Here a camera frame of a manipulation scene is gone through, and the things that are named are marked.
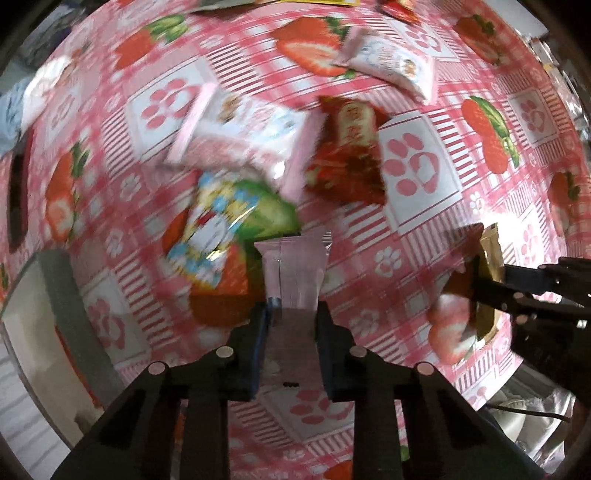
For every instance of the red flat candy packet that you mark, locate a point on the red flat candy packet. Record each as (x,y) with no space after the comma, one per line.
(399,9)

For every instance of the large red snack packet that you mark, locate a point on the large red snack packet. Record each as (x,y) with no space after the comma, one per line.
(348,152)

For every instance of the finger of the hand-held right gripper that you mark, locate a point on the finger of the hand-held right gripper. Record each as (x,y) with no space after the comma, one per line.
(554,279)
(498,297)

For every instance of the light blue cloth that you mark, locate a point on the light blue cloth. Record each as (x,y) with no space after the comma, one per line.
(11,115)

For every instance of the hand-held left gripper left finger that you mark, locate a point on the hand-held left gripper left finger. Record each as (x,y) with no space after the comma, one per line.
(259,350)

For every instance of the pink white snack packet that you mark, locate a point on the pink white snack packet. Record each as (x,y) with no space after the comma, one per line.
(244,134)
(392,60)

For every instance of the yellow snack packet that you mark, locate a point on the yellow snack packet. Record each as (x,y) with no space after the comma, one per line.
(304,2)

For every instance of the gold snack packet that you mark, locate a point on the gold snack packet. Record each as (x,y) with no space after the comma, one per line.
(491,249)

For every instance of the orange snack packet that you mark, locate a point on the orange snack packet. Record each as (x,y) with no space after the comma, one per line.
(226,300)

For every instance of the colourful cartoon snack packet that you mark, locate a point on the colourful cartoon snack packet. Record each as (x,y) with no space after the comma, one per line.
(221,226)

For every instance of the white cloth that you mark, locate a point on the white cloth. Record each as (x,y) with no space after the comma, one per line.
(44,87)

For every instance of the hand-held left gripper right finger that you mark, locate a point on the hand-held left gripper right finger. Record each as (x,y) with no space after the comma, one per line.
(325,350)

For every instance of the pale crumpled bag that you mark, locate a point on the pale crumpled bag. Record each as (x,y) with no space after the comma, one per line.
(531,438)

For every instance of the pink translucent snack packet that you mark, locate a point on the pink translucent snack packet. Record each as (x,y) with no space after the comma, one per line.
(295,277)

